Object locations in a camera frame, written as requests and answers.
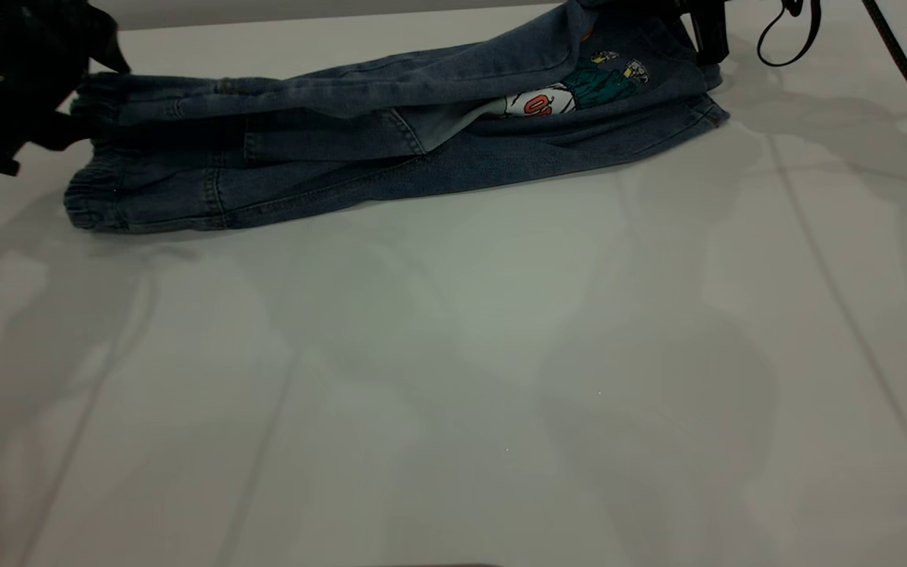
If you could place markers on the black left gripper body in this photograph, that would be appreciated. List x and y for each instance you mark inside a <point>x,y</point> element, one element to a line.
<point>44,55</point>

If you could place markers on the blue denim jeans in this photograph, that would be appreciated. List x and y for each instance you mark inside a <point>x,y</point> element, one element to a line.
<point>304,181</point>

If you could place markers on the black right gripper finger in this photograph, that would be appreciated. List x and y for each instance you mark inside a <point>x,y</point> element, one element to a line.
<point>707,31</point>

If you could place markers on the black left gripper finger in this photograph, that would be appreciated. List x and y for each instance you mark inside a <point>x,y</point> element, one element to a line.
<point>60,130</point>

